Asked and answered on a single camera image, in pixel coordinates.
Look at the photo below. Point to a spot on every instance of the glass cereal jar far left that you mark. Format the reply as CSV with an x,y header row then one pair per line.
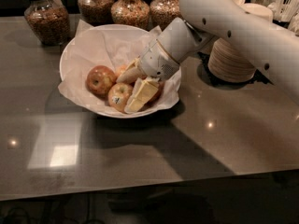
x,y
49,20

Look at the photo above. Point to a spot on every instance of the paper bowl stack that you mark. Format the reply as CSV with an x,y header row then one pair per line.
x,y
226,61
215,18

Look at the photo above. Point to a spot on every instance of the glass cereal jar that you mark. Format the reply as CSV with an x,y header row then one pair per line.
x,y
49,20
131,12
162,12
95,11

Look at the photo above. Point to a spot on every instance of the dark apple back middle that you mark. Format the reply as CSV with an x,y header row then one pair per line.
x,y
120,69

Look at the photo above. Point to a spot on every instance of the paper bowl stack back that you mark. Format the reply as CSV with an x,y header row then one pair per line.
x,y
215,18

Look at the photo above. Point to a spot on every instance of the yellow-red apple with sticker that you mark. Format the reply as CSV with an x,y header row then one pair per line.
x,y
119,95

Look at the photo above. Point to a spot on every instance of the white bowl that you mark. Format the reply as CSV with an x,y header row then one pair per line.
x,y
67,59

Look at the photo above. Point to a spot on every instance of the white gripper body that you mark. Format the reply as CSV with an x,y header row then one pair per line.
x,y
156,62

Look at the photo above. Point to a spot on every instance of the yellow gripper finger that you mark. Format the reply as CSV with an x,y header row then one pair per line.
x,y
131,73
143,91

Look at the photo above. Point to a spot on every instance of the red apple back left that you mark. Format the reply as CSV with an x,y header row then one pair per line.
x,y
100,80

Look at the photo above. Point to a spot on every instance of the white stir sticks bundle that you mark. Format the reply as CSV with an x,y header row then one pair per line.
x,y
285,10

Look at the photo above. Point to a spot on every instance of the orange-red apple front right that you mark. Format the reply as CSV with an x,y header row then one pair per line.
x,y
158,93

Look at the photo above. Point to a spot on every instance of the paper bowl stack front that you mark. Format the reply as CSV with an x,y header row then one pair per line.
x,y
226,61

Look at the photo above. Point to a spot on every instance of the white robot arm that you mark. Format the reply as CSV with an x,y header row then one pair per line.
x,y
272,49

